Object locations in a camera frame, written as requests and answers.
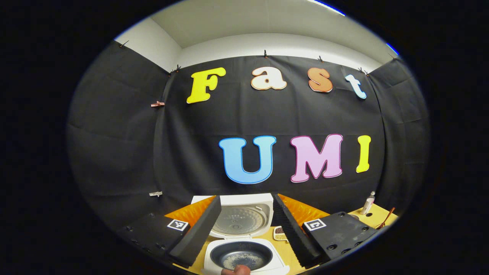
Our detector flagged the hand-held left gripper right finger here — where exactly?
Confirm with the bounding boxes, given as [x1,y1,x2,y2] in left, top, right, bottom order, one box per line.
[272,193,382,269]

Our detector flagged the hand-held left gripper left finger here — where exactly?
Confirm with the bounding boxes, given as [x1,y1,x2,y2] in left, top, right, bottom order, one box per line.
[115,195,222,269]

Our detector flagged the white rice cooker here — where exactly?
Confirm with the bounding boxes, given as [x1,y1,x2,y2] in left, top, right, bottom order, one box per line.
[191,193,290,275]

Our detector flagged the white rice grains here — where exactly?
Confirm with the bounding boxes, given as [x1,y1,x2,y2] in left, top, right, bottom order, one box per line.
[223,252,264,270]

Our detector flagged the brown wooden spoon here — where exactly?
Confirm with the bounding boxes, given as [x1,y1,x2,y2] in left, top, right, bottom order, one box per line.
[376,207,396,230]

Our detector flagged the small clear bottle pink label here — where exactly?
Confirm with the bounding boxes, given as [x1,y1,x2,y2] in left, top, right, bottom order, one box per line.
[362,191,376,215]

